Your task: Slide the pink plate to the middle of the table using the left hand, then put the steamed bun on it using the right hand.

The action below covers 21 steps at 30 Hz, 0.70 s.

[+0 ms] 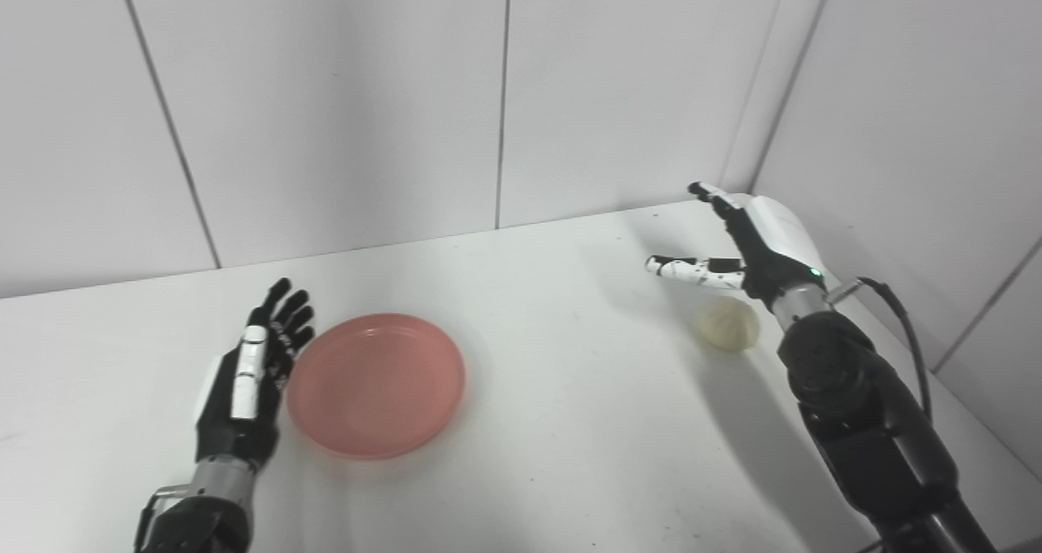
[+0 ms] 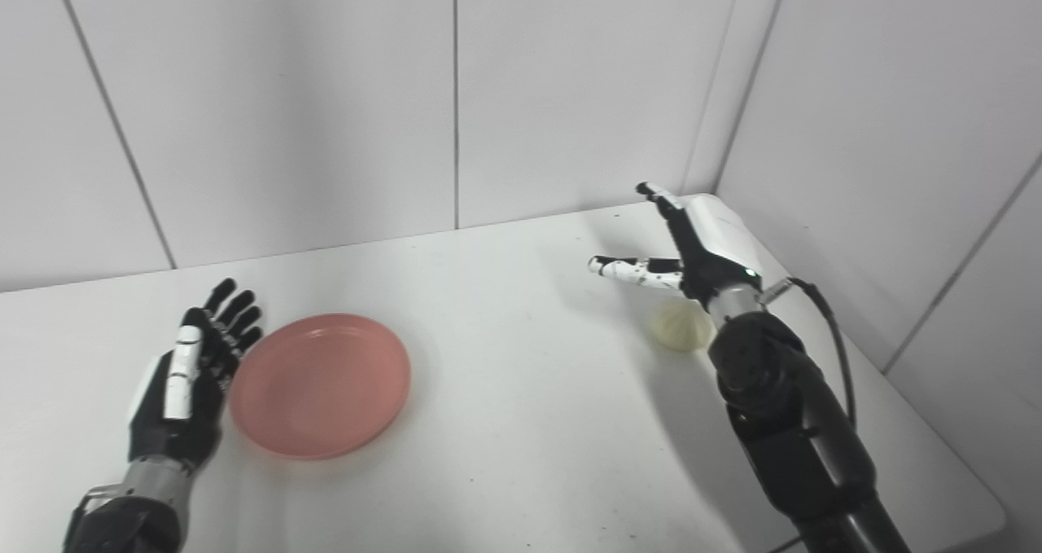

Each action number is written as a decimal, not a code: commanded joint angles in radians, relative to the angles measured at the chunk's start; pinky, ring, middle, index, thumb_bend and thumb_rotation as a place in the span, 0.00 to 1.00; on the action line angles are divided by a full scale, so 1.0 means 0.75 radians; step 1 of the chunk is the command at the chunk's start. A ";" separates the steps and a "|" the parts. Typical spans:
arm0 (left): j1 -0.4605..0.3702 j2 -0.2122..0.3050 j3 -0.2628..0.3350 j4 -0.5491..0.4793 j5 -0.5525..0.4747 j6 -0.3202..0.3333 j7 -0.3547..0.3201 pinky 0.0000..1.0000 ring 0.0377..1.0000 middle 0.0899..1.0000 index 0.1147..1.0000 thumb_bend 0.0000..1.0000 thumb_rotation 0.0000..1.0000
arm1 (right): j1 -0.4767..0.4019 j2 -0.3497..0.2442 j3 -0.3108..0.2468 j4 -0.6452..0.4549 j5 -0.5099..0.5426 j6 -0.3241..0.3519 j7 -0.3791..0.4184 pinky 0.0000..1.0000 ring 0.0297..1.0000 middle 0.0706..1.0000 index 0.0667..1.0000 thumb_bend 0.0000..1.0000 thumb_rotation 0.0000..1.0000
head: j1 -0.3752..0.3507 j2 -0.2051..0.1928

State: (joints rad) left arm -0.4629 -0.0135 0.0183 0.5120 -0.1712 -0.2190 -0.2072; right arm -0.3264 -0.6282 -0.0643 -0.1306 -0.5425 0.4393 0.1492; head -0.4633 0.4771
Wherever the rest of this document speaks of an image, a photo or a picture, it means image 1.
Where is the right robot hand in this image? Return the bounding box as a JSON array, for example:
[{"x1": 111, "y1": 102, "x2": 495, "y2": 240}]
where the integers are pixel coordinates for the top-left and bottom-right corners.
[{"x1": 645, "y1": 181, "x2": 828, "y2": 311}]

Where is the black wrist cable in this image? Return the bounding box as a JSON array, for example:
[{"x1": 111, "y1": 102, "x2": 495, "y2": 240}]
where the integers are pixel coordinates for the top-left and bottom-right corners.
[
  {"x1": 826, "y1": 275, "x2": 934, "y2": 422},
  {"x1": 134, "y1": 483, "x2": 192, "y2": 551}
]

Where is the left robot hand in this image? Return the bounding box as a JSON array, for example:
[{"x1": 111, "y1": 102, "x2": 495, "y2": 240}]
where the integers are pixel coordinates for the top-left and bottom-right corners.
[{"x1": 195, "y1": 277, "x2": 316, "y2": 472}]

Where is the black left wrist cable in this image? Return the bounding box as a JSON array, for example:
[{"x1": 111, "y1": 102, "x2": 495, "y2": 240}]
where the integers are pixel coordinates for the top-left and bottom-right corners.
[{"x1": 134, "y1": 483, "x2": 192, "y2": 551}]

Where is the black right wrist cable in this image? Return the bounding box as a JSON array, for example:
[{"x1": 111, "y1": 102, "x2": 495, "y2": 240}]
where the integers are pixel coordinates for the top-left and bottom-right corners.
[{"x1": 826, "y1": 275, "x2": 934, "y2": 422}]

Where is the pink plate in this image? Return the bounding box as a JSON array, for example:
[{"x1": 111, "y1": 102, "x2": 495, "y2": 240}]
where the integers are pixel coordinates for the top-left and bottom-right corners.
[{"x1": 286, "y1": 313, "x2": 467, "y2": 461}]

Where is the cream steamed bun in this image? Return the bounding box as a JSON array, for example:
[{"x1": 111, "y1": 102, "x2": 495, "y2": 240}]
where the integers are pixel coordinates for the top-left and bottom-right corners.
[{"x1": 694, "y1": 295, "x2": 763, "y2": 353}]

